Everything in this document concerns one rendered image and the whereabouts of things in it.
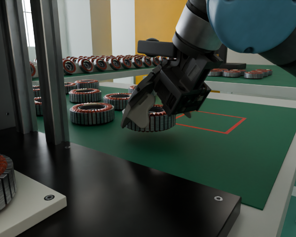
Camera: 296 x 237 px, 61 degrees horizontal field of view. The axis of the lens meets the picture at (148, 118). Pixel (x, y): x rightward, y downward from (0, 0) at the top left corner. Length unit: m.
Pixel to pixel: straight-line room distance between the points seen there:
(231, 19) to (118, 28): 6.66
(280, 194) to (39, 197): 0.29
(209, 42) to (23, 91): 0.35
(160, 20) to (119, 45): 3.08
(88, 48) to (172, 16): 1.39
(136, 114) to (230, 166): 0.18
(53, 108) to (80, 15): 3.90
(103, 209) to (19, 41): 0.36
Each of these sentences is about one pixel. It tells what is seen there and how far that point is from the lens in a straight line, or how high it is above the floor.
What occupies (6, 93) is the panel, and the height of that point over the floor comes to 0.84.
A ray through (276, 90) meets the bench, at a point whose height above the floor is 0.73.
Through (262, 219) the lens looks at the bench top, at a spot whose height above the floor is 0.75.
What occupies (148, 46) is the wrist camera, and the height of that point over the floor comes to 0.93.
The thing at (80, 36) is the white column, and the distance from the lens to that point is 4.32.
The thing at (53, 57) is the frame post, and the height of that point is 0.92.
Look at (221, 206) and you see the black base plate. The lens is 0.29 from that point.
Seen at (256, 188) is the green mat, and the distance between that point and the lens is 0.37.
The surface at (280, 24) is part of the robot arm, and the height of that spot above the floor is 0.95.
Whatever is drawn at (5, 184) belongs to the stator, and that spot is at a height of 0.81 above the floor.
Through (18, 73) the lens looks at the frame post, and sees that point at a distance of 0.52.
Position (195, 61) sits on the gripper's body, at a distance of 0.39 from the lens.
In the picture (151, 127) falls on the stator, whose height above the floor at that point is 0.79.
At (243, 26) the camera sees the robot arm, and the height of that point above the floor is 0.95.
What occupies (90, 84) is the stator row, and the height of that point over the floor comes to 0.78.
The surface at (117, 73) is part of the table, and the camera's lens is 2.06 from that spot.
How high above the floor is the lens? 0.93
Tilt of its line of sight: 16 degrees down
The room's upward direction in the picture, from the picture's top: straight up
